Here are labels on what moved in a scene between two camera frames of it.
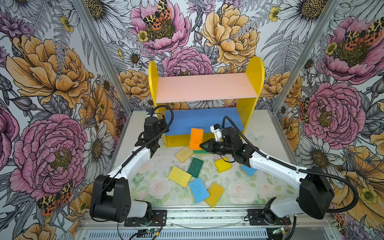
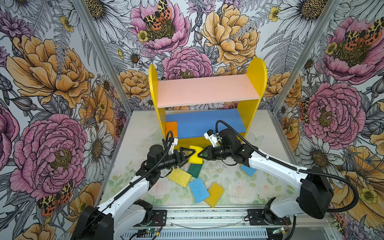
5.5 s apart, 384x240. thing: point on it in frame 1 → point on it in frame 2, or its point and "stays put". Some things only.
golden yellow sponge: (215, 192) stays put
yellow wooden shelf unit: (198, 101) stays put
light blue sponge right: (250, 171) stays put
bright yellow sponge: (222, 165) → (194, 159)
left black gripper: (163, 124) → (179, 161)
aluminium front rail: (209, 219) stays put
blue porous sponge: (199, 190) stays put
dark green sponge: (195, 167) stays put
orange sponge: (196, 138) → (172, 126)
